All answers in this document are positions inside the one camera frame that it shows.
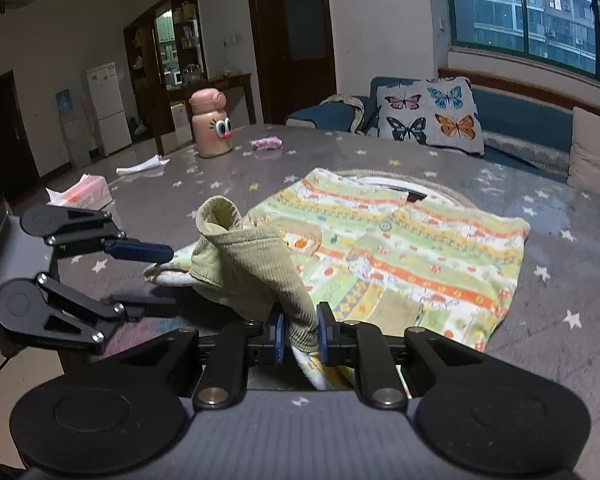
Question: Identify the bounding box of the patterned green children's garment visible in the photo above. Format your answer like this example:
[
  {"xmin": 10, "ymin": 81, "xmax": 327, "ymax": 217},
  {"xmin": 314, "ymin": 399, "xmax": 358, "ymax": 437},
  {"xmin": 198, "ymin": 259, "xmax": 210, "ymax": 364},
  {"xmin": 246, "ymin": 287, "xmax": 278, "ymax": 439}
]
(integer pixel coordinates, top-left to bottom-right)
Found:
[{"xmin": 144, "ymin": 168, "xmax": 530, "ymax": 390}]

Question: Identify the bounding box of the pink tissue pack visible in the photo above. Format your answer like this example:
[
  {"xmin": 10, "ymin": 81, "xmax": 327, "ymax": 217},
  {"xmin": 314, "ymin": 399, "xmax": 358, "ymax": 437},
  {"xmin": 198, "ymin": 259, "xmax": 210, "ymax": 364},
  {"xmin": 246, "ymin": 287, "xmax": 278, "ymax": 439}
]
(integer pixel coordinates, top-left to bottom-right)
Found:
[{"xmin": 46, "ymin": 174, "xmax": 114, "ymax": 210}]

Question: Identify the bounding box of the white crumpled paper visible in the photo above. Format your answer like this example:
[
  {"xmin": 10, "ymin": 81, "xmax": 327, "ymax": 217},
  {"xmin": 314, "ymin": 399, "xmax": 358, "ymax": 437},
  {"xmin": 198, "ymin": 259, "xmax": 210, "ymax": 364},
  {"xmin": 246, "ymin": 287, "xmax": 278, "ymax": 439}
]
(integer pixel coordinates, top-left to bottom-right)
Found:
[{"xmin": 116, "ymin": 155, "xmax": 170, "ymax": 176}]

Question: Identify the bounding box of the white refrigerator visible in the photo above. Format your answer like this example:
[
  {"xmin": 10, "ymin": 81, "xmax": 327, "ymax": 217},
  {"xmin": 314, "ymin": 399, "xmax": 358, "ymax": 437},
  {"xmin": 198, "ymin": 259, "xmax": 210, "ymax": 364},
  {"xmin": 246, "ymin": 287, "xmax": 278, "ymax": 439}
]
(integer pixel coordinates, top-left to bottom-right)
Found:
[{"xmin": 86, "ymin": 63, "xmax": 132, "ymax": 156}]

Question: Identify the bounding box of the pink cartoon water bottle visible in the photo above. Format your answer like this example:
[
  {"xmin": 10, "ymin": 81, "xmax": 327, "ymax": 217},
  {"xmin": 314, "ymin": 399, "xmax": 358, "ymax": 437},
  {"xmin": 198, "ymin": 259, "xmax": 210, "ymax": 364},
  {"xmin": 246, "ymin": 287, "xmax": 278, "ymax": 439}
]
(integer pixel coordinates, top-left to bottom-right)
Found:
[{"xmin": 189, "ymin": 88, "xmax": 232, "ymax": 158}]

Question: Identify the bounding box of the round table induction cooker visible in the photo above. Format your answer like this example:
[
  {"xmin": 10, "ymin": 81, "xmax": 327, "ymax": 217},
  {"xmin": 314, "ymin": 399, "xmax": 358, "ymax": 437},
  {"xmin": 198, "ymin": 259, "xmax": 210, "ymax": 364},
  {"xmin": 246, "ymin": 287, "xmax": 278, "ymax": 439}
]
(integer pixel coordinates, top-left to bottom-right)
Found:
[{"xmin": 336, "ymin": 169, "xmax": 478, "ymax": 209}]

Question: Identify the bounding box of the small pink wrapped item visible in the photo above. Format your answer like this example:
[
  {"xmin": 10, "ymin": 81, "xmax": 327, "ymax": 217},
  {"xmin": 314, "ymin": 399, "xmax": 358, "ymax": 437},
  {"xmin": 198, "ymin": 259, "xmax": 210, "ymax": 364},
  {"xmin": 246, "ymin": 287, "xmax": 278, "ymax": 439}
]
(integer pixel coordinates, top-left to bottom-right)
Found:
[{"xmin": 249, "ymin": 136, "xmax": 283, "ymax": 151}]

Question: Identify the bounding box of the dark wood display cabinet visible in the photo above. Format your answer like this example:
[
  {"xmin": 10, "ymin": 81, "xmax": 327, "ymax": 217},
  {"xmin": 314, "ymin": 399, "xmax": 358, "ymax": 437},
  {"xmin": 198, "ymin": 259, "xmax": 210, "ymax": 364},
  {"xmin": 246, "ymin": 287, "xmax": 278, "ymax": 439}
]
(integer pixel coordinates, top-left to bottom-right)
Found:
[{"xmin": 123, "ymin": 0, "xmax": 257, "ymax": 155}]

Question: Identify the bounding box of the striped blanket on sofa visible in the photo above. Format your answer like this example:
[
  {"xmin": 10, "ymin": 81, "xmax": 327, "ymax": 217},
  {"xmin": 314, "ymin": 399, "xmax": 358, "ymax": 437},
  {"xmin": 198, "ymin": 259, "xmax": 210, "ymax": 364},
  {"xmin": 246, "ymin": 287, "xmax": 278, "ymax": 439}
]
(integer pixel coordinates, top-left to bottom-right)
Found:
[{"xmin": 317, "ymin": 94, "xmax": 368, "ymax": 133}]

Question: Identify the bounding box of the butterfly print pillow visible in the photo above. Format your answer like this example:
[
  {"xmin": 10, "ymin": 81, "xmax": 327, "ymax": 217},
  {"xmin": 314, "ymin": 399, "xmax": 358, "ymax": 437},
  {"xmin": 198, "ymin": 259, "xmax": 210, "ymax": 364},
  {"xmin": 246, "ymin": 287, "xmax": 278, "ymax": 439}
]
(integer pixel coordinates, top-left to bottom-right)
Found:
[{"xmin": 376, "ymin": 77, "xmax": 484, "ymax": 156}]

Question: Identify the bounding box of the dark wooden door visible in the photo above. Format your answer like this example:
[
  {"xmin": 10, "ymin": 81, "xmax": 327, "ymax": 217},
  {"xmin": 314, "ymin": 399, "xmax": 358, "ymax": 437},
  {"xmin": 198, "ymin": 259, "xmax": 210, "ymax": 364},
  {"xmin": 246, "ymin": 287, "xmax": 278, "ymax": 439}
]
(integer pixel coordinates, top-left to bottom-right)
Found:
[{"xmin": 249, "ymin": 0, "xmax": 337, "ymax": 124}]

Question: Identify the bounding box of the blue bench sofa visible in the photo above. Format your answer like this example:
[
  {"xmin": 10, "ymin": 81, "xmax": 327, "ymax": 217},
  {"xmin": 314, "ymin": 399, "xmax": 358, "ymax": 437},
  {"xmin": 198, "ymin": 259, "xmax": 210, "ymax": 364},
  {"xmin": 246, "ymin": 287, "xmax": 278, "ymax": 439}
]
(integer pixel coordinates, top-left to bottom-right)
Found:
[{"xmin": 285, "ymin": 70, "xmax": 600, "ymax": 182}]

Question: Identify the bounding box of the beige cushion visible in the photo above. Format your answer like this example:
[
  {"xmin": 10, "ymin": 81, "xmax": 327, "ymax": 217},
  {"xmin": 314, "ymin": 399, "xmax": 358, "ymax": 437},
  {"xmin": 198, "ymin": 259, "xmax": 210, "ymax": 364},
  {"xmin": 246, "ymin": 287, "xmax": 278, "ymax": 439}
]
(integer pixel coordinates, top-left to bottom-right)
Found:
[{"xmin": 567, "ymin": 107, "xmax": 600, "ymax": 196}]

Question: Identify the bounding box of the green framed window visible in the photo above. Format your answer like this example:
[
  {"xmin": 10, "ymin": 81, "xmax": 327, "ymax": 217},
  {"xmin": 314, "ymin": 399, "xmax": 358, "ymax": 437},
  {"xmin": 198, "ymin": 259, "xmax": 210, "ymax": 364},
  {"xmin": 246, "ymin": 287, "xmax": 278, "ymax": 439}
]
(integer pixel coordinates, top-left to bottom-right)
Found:
[{"xmin": 449, "ymin": 0, "xmax": 600, "ymax": 82}]

